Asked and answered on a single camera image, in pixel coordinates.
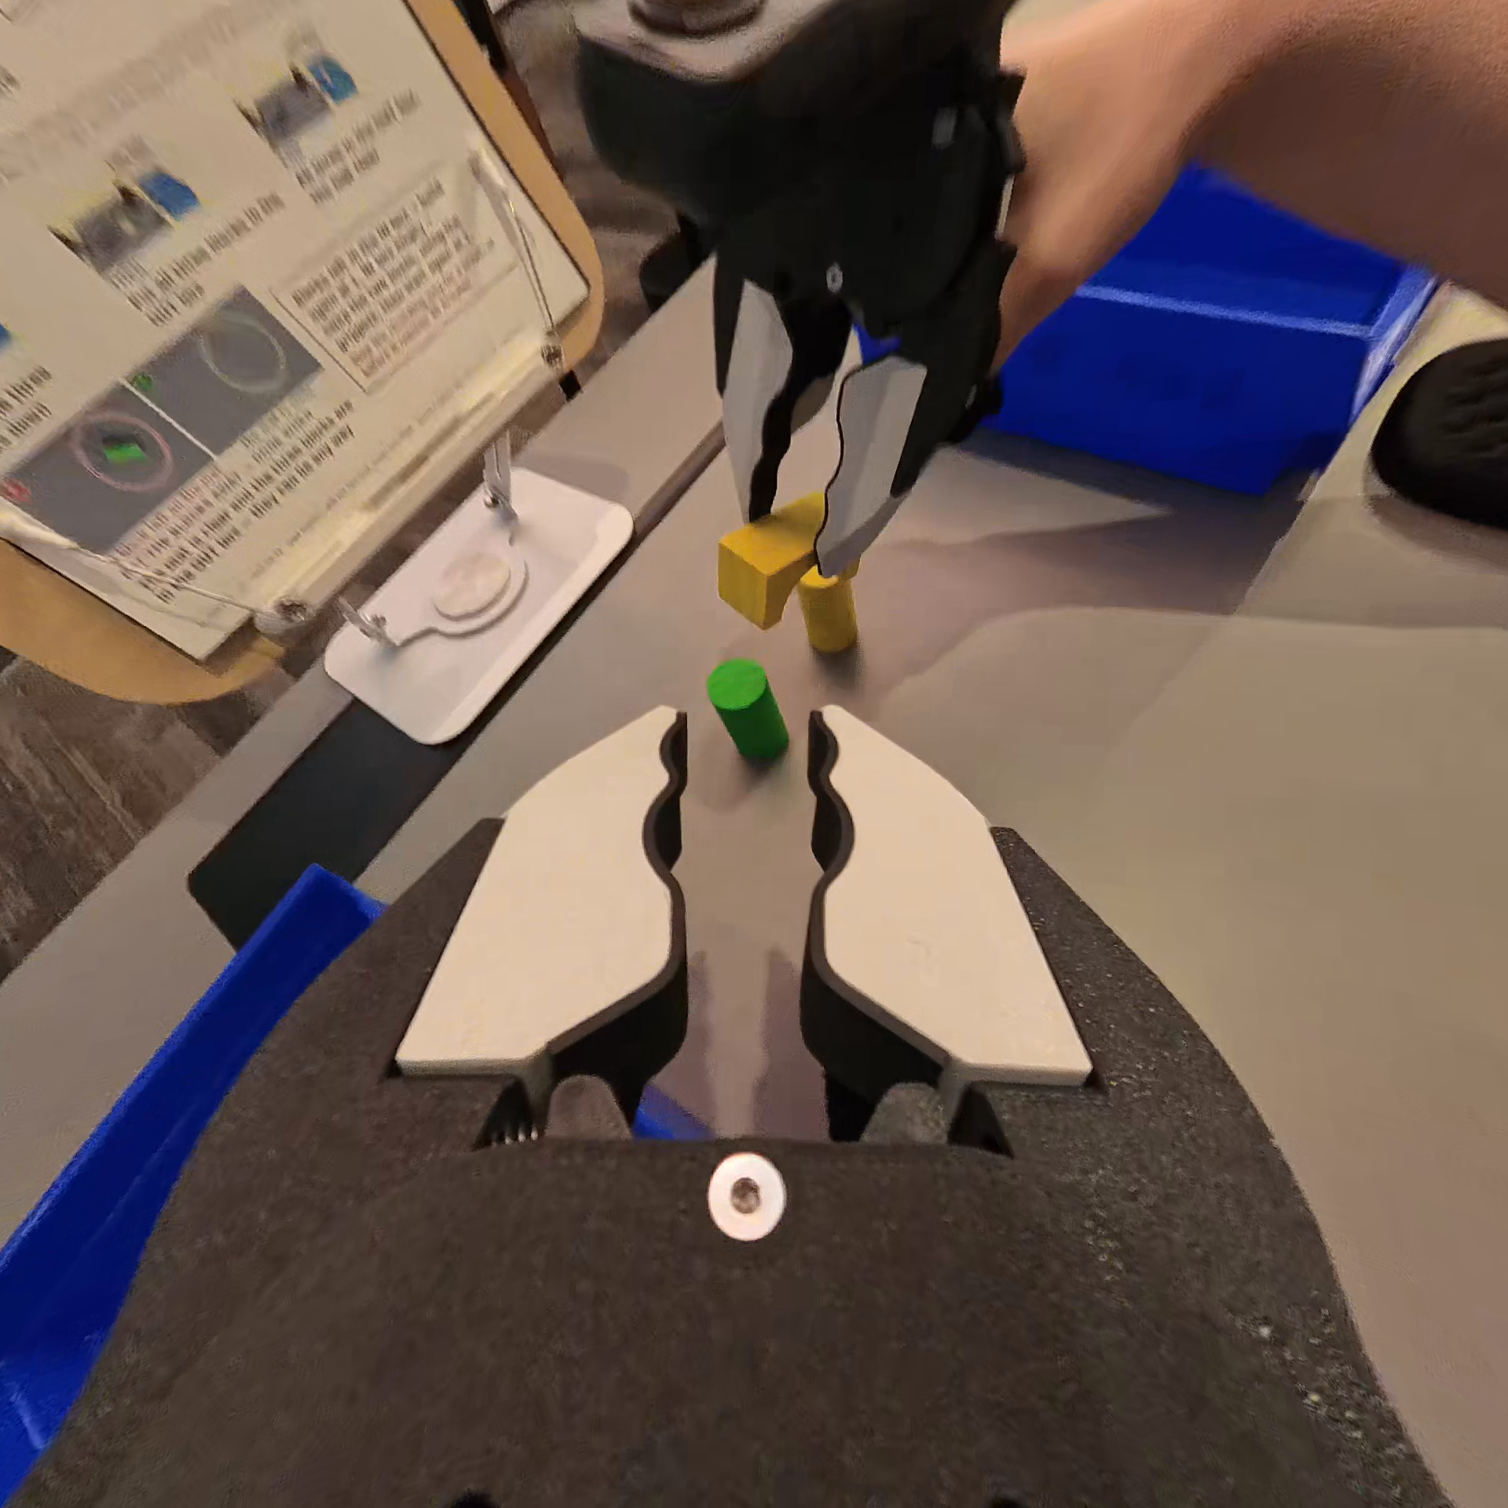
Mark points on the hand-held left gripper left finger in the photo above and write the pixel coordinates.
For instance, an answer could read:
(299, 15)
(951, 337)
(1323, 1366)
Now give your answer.
(541, 943)

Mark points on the wooden document stand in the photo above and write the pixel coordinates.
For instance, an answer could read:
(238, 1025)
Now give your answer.
(472, 624)

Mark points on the green cylinder block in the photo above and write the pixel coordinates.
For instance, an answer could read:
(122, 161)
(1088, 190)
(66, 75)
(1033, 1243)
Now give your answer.
(749, 711)

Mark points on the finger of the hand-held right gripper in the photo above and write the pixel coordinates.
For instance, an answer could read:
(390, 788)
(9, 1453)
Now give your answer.
(756, 402)
(867, 460)

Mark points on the printed instruction sheet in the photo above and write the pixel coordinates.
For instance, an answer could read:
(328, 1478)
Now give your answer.
(214, 284)

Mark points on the yellow arch block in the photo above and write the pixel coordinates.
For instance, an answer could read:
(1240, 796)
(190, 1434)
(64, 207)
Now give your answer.
(760, 564)

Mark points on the blue plastic bin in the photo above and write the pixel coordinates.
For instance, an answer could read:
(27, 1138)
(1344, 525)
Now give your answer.
(142, 1155)
(1226, 379)

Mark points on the black mesh pad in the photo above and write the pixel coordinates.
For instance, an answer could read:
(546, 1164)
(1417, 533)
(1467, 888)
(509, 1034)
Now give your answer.
(1449, 437)

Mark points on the person's right hand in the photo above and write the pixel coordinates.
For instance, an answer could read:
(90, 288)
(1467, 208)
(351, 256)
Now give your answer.
(1109, 165)

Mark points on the person's right forearm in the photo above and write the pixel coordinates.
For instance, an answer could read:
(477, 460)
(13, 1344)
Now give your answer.
(1377, 97)

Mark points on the yellow cylinder block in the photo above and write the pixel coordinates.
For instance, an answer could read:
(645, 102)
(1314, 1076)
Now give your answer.
(827, 615)

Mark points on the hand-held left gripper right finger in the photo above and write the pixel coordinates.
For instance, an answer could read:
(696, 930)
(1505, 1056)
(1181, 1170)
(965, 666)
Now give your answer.
(954, 943)

